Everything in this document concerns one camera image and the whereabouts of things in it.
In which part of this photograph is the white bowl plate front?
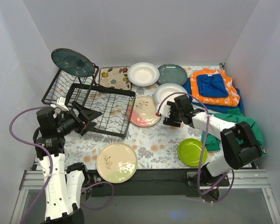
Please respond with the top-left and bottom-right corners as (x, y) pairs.
(154, 83), (187, 105)

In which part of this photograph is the white bowl plate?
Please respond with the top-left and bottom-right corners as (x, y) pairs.
(154, 83), (187, 105)
(127, 62), (160, 87)

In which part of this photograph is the black wire dish rack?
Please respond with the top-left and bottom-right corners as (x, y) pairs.
(42, 65), (135, 138)

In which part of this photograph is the cream green plate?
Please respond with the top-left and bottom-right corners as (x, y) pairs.
(96, 142), (138, 183)

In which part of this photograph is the large dark teal plate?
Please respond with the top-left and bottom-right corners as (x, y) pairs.
(51, 48), (95, 78)

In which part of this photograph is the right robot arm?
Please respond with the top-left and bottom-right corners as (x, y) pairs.
(156, 92), (263, 185)

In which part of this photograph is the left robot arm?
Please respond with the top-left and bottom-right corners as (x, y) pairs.
(35, 102), (102, 224)

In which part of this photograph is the pink cream plate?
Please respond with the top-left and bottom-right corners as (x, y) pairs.
(129, 96), (161, 127)

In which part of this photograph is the dark blue cloth underneath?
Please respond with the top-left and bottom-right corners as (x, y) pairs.
(183, 78), (244, 113)

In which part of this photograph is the lime green plate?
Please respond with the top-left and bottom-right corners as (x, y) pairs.
(178, 138), (203, 167)

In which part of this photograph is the small teal plate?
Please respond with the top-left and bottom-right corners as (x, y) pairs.
(157, 64), (188, 86)

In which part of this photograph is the blue folded cloth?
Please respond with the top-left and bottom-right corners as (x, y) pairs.
(196, 74), (229, 98)

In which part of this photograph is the green jacket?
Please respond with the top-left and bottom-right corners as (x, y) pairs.
(205, 108), (266, 156)

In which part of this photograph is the square floral plate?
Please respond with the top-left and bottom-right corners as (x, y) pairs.
(98, 66), (132, 91)

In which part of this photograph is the orange floral cloth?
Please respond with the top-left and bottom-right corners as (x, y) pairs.
(190, 68), (240, 107)

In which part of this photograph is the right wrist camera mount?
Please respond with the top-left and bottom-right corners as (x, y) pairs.
(155, 104), (171, 118)

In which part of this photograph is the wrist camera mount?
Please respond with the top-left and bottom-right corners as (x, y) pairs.
(50, 97), (69, 114)
(155, 104), (171, 118)

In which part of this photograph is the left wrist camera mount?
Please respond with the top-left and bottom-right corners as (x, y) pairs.
(50, 97), (69, 114)

